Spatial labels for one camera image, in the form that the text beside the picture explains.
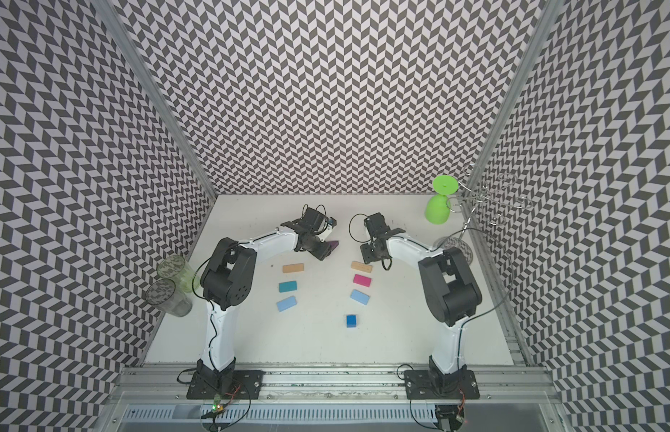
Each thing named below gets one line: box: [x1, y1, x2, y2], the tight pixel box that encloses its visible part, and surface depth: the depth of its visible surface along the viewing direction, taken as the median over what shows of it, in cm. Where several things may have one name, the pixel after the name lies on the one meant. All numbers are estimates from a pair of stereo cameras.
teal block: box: [278, 280, 298, 293], surface depth 93 cm
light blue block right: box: [349, 288, 372, 306], surface depth 93 cm
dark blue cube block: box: [345, 315, 358, 329], surface depth 84 cm
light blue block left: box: [276, 295, 298, 313], surface depth 90 cm
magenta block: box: [353, 273, 372, 288], surface depth 96 cm
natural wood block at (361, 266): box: [350, 261, 373, 273], surface depth 98 cm
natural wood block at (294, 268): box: [282, 262, 305, 274], surface depth 97 cm
